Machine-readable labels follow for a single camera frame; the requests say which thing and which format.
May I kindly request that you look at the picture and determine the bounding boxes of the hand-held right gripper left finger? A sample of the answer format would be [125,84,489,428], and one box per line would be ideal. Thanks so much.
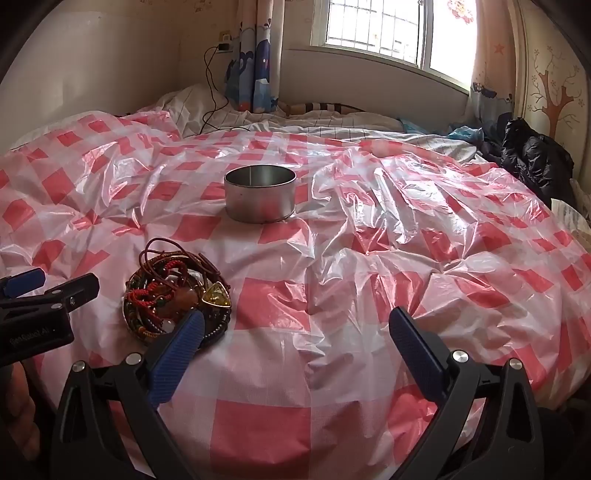
[50,309,206,480]

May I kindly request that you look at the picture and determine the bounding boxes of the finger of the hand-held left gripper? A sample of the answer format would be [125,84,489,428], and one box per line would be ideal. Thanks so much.
[0,268,47,300]
[0,272,100,319]

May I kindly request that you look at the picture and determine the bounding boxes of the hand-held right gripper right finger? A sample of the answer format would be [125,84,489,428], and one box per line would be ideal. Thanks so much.
[389,307,546,480]

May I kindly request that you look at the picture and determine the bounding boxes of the pile of corded bracelets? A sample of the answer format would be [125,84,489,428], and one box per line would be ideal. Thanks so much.
[121,237,233,344]

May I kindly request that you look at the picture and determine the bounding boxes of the yellow triangular pendant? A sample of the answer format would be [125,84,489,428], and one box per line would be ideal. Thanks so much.
[202,282,232,308]

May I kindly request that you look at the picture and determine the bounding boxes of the round metal tin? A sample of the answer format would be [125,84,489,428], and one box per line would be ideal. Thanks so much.
[224,166,297,224]

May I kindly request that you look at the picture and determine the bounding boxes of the person's left hand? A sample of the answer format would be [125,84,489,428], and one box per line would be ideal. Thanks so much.
[9,362,42,460]

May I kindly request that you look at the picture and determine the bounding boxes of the red white checked plastic sheet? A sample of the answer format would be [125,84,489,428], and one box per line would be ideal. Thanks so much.
[0,110,591,480]

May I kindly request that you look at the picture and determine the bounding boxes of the white grid-lined bedding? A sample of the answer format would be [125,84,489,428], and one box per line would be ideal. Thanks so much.
[154,84,481,162]

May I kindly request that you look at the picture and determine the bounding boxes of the blue plastic bag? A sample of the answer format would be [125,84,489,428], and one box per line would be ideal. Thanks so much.
[399,119,485,144]

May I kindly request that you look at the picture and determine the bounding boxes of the black puffer jacket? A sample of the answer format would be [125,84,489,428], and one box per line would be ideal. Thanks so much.
[480,117,575,208]

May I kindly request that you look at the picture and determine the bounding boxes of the striped pillow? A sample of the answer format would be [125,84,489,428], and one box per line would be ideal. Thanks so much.
[281,100,365,116]

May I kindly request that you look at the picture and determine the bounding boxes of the pink curtain with blue hem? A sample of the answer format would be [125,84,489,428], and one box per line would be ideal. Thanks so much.
[464,0,522,134]

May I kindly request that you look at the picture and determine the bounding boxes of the blue cartoon curtain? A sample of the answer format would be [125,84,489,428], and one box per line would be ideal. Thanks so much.
[225,0,282,112]

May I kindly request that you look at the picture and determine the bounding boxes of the wardrobe with tree decal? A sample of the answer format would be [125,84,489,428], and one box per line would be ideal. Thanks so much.
[515,0,591,185]

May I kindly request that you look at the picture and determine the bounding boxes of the barred window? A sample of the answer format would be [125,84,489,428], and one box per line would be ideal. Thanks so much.
[310,0,478,88]

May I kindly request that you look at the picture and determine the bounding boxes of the flower window sticker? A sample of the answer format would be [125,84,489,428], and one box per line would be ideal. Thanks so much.
[445,0,476,21]

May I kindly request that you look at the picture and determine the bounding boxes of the black charger cable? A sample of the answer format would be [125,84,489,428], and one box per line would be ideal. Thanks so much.
[201,45,252,136]

